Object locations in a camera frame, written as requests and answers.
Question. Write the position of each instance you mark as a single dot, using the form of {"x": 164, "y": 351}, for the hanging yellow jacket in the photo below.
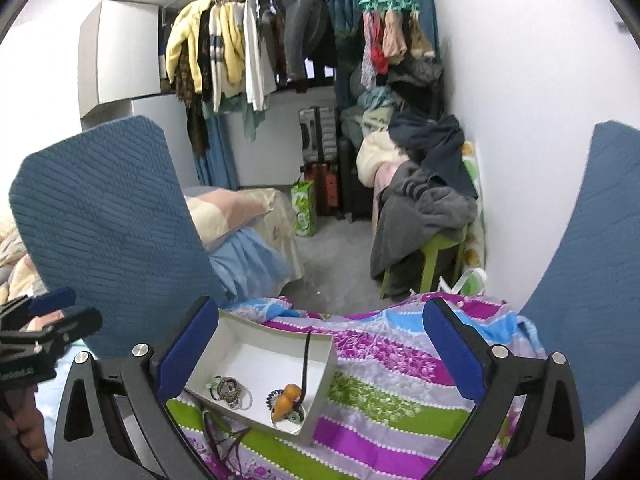
{"x": 186, "y": 28}

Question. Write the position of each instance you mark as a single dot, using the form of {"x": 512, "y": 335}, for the hanging white shirt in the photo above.
{"x": 259, "y": 76}

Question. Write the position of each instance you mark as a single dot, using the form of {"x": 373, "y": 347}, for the green printed shopping bag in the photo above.
{"x": 303, "y": 198}

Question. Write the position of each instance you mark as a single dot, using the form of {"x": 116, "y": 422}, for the dark navy jacket pile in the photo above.
{"x": 435, "y": 146}

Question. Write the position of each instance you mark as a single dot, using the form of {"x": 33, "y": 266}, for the green stool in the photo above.
{"x": 422, "y": 269}

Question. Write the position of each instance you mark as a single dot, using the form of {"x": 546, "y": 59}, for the red suitcase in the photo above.
{"x": 326, "y": 185}

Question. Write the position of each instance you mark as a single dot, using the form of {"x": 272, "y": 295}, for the colourful striped floral quilt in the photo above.
{"x": 391, "y": 411}

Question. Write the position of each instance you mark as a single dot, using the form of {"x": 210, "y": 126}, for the light blue bed sheet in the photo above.
{"x": 248, "y": 267}

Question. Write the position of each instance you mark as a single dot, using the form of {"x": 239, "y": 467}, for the pink cream pillow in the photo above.
{"x": 219, "y": 213}

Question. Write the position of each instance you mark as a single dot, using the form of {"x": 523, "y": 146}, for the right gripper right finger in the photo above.
{"x": 485, "y": 375}

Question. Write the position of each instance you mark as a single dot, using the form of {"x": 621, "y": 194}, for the small blue textured cushion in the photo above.
{"x": 587, "y": 303}

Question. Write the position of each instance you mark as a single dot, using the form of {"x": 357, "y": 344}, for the patterned woven bangle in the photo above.
{"x": 226, "y": 389}

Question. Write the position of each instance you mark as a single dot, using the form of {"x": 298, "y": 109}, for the open green cardboard box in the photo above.
{"x": 264, "y": 359}

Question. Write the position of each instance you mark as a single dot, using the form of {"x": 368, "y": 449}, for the grey hard suitcase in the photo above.
{"x": 319, "y": 134}

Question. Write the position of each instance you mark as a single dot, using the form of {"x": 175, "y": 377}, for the teal clip hanger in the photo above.
{"x": 371, "y": 5}

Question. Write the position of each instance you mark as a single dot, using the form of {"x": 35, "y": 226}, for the grey blanket on stool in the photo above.
{"x": 414, "y": 207}

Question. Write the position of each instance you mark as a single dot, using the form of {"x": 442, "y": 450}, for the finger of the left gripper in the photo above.
{"x": 67, "y": 329}
{"x": 51, "y": 302}

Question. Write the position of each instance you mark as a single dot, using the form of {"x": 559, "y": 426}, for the large blue textured cushion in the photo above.
{"x": 103, "y": 214}

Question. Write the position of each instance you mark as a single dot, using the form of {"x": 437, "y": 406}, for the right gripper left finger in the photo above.
{"x": 152, "y": 380}

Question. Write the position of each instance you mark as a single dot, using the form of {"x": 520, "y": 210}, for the hanging grey jacket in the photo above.
{"x": 308, "y": 33}

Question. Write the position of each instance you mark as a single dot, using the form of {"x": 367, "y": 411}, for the white wall cabinet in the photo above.
{"x": 118, "y": 54}

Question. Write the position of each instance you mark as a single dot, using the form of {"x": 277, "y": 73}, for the cream fluffy blanket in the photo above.
{"x": 376, "y": 149}

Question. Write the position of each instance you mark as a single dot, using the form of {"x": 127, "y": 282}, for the left hand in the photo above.
{"x": 27, "y": 423}

